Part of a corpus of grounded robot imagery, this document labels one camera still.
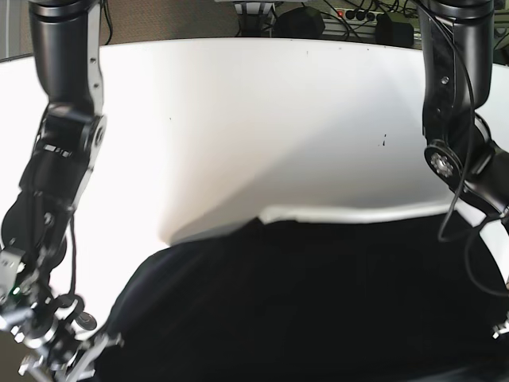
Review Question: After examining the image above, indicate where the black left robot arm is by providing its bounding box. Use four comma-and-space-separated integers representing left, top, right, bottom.
415, 1, 508, 298

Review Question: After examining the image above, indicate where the plain black T-shirt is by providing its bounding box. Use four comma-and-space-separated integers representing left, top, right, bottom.
95, 216, 508, 381

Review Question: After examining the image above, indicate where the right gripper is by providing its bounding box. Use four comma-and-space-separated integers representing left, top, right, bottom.
1, 248, 124, 381

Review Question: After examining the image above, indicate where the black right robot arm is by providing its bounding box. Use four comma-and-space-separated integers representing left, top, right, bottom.
1, 1, 122, 381

